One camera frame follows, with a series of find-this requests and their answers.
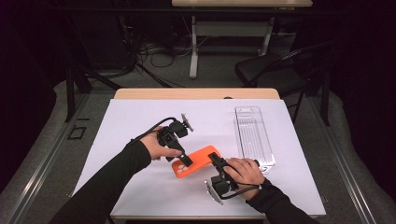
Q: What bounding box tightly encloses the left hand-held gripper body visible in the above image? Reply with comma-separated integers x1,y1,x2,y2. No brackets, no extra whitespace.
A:
157,113,194,148

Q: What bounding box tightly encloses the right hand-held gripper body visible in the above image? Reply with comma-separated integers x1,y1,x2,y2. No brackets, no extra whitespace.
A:
205,172,240,206

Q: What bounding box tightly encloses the orange phone case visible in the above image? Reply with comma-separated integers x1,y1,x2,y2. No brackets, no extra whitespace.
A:
171,145,222,179

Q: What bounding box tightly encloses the clear plastic packaging box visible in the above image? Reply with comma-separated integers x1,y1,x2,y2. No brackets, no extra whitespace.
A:
233,105,276,175

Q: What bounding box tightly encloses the person's left hand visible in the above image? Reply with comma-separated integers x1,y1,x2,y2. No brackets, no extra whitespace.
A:
139,125,183,161

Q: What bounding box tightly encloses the person's right hand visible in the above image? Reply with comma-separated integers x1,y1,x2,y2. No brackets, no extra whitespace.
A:
223,157,266,202

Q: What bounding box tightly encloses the white table mat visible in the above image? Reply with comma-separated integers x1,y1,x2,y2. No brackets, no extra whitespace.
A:
72,98,327,218

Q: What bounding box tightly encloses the desk with white legs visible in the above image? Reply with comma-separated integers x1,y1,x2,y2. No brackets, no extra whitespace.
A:
171,0,314,79

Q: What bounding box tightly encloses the black folding chair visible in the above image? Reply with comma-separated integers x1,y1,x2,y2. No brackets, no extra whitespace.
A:
234,41,332,126

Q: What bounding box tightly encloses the black metal stand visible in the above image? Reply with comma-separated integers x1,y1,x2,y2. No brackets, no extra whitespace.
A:
64,66,123,123

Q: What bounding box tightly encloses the dark equipment cabinet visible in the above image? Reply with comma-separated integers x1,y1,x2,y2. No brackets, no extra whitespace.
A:
69,13,134,73

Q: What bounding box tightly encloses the black horizontal bar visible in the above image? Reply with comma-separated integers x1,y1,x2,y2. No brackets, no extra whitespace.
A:
46,7,344,17

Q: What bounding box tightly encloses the right hand-held gripper cable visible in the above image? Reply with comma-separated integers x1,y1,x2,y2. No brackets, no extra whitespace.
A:
221,181,262,201

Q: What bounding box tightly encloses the hand-held gripper cable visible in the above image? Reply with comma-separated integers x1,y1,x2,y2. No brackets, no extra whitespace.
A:
221,181,262,201
126,116,178,147

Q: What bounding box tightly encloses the left hand-held gripper cable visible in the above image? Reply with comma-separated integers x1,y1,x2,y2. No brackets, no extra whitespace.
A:
126,116,178,147

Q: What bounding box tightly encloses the tangle of floor cables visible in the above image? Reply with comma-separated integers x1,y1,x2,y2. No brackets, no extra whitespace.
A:
122,15,209,89

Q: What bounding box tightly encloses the metal floor rail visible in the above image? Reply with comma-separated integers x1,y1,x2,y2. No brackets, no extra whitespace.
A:
1,92,92,224
306,92,379,224

